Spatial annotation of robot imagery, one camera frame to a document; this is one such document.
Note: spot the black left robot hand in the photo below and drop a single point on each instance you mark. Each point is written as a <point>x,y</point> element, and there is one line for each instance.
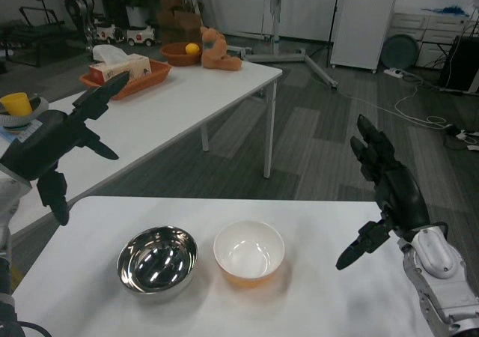
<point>45,142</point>

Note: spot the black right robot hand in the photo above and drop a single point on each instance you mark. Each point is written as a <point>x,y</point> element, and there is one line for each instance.
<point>400,194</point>

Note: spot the shiny metal bowl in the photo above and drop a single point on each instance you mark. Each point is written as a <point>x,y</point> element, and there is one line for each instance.
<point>157,262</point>

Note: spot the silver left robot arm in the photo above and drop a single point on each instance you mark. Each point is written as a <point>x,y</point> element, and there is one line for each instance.
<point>7,198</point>

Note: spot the grey bowl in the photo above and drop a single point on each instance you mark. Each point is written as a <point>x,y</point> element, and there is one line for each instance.
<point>39,109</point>

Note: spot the round orange basket bowl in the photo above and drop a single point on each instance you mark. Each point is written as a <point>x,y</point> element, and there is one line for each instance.
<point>174,57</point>

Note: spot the orange bowl white inside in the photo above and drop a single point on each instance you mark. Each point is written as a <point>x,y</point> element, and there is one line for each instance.
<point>249,254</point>

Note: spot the stack of coloured plates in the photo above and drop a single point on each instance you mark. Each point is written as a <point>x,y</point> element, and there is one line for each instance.
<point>16,128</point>

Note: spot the yellow plastic cup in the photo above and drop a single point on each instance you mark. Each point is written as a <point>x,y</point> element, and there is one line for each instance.
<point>16,105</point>

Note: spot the power strip with plugs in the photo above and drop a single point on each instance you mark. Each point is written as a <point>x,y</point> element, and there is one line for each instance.
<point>464,136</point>

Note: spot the tissue box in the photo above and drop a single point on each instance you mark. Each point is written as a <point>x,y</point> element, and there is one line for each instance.
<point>138,65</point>

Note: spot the white power strip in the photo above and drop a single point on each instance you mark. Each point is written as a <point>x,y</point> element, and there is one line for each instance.
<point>395,72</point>

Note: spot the white toy car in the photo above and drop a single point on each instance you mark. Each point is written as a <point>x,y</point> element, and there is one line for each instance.
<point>140,36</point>
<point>108,33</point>

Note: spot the orange rectangular tray basket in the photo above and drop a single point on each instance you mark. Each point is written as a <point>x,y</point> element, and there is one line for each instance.
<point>157,75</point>

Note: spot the background humanoid robot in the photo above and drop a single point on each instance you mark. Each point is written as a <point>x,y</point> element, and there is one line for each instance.
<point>78,3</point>

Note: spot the round grey disc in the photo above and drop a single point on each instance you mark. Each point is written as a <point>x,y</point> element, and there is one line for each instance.
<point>400,51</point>

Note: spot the black computer case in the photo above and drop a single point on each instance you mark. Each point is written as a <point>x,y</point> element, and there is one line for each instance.
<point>458,63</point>

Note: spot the white table leg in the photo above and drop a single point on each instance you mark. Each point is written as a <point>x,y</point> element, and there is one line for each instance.
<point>270,127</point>
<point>205,138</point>

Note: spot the white plant pot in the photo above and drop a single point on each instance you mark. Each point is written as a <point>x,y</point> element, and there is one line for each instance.
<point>137,16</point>

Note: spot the white drawer cabinet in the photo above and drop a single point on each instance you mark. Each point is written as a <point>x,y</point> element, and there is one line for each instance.
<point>434,33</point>

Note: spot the yellow lemon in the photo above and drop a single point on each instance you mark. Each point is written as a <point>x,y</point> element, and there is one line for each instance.
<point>192,48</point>

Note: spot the white tall cabinet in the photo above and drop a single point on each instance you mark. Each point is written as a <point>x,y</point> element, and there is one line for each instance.
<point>363,22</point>

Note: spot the brown cardboard boxes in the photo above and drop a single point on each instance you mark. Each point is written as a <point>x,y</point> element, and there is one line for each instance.
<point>179,22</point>

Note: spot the orange teddy bear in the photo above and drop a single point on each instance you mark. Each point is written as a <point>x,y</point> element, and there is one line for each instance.
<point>215,52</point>

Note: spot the black tripod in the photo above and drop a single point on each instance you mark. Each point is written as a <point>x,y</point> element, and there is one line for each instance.
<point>335,11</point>

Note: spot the white gantry stand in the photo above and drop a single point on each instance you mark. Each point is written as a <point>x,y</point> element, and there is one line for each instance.
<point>276,18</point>

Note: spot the black treadmill frame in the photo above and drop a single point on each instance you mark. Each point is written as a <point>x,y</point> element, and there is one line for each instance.
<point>33,30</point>

